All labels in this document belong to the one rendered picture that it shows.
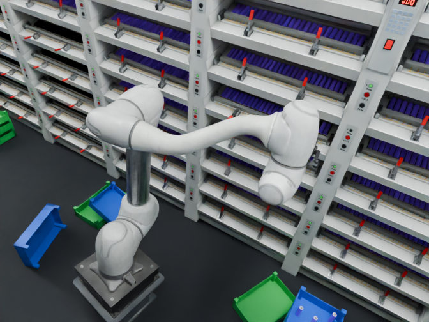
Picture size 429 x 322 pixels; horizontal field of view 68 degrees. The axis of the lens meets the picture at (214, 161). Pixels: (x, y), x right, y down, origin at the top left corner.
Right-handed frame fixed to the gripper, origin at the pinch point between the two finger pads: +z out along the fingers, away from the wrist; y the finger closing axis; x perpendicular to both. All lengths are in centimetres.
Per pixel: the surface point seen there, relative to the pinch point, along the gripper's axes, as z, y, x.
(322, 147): 18.3, -3.5, 7.0
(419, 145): 12.0, -34.0, -9.6
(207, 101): 17, 54, 6
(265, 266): 29, 2, 96
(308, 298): -3, -24, 68
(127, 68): 20, 107, 6
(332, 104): 16.2, -1.3, -12.4
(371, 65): 7.2, -9.1, -31.3
